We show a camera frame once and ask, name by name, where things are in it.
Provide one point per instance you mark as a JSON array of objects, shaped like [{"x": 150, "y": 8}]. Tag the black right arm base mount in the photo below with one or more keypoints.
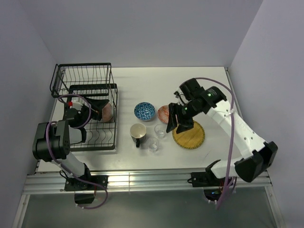
[{"x": 205, "y": 179}]

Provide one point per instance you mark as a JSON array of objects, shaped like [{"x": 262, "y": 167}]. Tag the black mug white inside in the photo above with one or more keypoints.
[{"x": 138, "y": 133}]

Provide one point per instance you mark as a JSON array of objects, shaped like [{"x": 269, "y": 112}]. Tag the aluminium table edge rail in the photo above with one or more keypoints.
[{"x": 118, "y": 181}]

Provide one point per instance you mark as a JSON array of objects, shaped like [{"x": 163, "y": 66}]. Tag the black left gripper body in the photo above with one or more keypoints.
[{"x": 85, "y": 115}]

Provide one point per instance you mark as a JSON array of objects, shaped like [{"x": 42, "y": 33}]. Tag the clear glass near mug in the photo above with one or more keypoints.
[{"x": 153, "y": 144}]

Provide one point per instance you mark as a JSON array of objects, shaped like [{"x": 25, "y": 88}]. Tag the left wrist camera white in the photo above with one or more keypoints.
[{"x": 75, "y": 105}]

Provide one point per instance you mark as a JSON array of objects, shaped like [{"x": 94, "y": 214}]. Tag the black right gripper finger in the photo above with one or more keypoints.
[
  {"x": 172, "y": 121},
  {"x": 185, "y": 126}
]

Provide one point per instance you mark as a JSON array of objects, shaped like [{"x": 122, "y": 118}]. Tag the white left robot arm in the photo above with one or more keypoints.
[{"x": 52, "y": 144}]

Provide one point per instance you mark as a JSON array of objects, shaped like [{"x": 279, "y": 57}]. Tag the blue triangle patterned bowl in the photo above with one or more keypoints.
[{"x": 144, "y": 111}]

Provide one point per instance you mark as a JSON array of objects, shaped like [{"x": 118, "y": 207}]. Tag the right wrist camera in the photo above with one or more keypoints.
[{"x": 177, "y": 94}]

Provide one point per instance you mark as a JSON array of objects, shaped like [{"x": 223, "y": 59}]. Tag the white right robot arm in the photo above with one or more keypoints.
[{"x": 256, "y": 154}]

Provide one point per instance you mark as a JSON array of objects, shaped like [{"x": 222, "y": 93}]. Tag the clear faceted glass far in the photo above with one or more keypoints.
[{"x": 160, "y": 130}]

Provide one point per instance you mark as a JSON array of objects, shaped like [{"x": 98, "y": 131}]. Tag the orange patterned bowl zigzag outside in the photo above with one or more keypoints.
[{"x": 163, "y": 114}]

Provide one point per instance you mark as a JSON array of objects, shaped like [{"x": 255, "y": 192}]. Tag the black wire dish rack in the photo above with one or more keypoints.
[{"x": 79, "y": 82}]

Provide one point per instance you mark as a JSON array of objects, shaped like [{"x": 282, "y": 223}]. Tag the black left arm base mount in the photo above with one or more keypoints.
[{"x": 85, "y": 192}]

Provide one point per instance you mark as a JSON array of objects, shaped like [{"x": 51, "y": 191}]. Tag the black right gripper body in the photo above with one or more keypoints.
[{"x": 187, "y": 111}]

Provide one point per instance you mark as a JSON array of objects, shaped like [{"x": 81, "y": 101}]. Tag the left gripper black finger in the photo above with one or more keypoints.
[
  {"x": 98, "y": 105},
  {"x": 95, "y": 115}
]

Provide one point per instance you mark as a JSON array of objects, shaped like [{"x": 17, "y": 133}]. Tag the round woven bamboo tray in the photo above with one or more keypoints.
[{"x": 190, "y": 139}]

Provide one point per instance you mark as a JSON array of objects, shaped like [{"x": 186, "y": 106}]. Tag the pink floral patterned bowl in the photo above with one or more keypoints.
[{"x": 107, "y": 113}]

